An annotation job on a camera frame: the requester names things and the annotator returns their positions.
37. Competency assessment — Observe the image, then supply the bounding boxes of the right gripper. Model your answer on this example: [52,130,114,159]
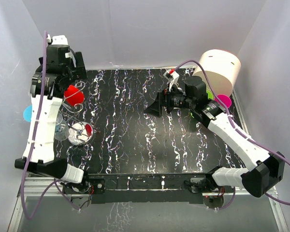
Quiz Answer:
[144,83,195,117]

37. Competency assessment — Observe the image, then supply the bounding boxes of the red wine glass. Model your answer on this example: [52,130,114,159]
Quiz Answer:
[64,85,85,106]

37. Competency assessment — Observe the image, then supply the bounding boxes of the green wine glass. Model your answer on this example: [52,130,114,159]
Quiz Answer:
[188,89,214,116]

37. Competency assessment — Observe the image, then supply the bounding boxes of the magenta wine glass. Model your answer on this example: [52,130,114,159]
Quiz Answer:
[215,94,232,108]

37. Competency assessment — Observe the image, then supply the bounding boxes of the clear wine glass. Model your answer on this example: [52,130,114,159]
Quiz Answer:
[54,113,70,141]

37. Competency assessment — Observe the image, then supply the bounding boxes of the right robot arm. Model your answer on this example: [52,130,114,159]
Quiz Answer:
[144,76,285,198]

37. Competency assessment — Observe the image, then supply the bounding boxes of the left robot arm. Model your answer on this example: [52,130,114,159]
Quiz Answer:
[14,44,90,193]

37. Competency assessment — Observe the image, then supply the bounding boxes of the chrome wine glass rack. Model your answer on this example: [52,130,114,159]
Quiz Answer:
[61,81,95,146]

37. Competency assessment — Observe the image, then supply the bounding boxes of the blue wine glass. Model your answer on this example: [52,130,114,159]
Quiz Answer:
[23,105,32,122]

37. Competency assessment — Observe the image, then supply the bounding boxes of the white cylindrical container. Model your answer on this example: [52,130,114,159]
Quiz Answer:
[199,49,241,97]

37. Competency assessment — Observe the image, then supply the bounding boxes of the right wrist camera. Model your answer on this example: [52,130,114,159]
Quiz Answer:
[163,69,179,92]

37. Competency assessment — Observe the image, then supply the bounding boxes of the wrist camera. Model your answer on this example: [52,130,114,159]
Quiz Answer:
[46,34,69,45]
[163,69,179,92]

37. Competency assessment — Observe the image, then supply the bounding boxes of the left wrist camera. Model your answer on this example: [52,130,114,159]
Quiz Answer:
[46,34,69,45]

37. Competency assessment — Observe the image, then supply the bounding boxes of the black front mounting rail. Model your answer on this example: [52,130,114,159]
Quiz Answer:
[63,173,233,204]

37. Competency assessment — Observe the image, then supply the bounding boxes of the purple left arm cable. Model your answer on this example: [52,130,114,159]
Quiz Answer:
[20,30,71,220]

